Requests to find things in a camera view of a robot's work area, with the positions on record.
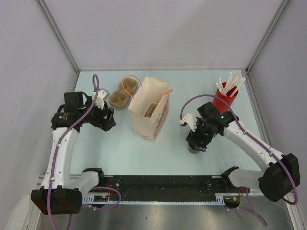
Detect red straw holder cup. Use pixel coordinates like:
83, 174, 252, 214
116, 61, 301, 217
212, 82, 239, 113

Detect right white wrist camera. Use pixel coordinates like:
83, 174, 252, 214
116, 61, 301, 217
179, 114, 197, 132

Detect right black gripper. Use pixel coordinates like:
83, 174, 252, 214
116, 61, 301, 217
186, 117, 217, 152

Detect single black paper cup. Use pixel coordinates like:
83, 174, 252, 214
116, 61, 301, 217
188, 145, 203, 154

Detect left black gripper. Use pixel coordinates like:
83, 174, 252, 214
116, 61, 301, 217
79, 96, 115, 131

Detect beige paper takeout bag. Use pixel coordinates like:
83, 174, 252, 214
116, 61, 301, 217
120, 75, 173, 142

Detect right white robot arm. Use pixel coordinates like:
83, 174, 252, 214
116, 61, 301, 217
180, 102, 300, 202

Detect stacked brown pulp carriers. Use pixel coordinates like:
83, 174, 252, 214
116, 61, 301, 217
109, 78, 139, 109

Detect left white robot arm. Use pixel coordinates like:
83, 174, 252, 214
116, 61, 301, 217
31, 89, 116, 215

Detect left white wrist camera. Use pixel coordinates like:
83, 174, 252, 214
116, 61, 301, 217
95, 88, 110, 109

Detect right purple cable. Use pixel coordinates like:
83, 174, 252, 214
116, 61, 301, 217
180, 94, 299, 227

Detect white wrapped straws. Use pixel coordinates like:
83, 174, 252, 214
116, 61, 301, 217
216, 72, 246, 97

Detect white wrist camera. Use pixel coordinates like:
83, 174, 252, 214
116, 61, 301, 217
95, 88, 110, 109
179, 114, 197, 132

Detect white slotted cable duct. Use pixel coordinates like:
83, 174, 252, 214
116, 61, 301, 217
82, 193, 224, 206

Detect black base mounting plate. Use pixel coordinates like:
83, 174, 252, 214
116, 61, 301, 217
99, 175, 243, 196

